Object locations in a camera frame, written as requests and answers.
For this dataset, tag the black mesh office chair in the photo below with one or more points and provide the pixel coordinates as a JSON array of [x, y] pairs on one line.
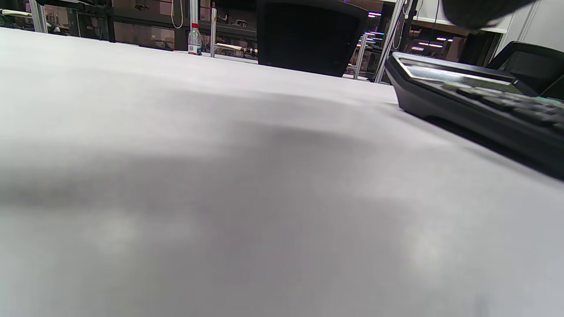
[[308, 39]]

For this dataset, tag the white desk with metal legs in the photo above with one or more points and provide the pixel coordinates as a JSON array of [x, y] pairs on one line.
[[390, 44]]

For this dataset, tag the clear bottle with red cap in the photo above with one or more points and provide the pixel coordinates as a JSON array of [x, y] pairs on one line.
[[194, 42]]

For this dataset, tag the black calculator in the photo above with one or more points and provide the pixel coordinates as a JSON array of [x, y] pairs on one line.
[[476, 110]]

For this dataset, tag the person's left hand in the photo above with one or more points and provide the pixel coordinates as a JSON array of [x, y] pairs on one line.
[[480, 13]]

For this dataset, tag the black chair with chrome base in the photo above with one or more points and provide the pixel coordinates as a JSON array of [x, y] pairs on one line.
[[528, 66]]

